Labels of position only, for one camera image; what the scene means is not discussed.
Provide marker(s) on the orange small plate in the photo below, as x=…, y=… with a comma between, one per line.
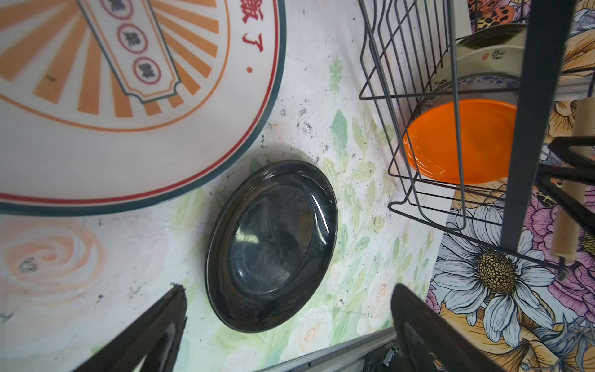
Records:
x=478, y=153

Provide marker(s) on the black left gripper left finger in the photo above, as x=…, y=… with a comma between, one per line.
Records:
x=152, y=342

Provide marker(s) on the black small plate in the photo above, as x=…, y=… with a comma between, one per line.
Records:
x=271, y=246

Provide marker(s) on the white plate orange pattern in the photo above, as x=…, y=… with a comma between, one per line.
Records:
x=109, y=106

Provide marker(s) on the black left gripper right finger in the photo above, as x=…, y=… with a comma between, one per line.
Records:
x=425, y=338

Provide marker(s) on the dark grey small plate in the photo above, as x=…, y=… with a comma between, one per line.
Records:
x=492, y=86

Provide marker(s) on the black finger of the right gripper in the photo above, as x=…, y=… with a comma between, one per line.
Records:
x=575, y=209
x=562, y=147

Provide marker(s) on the beige small plate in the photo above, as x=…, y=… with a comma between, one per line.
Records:
x=505, y=59

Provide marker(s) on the black wire dish rack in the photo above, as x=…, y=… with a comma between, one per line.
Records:
x=404, y=43

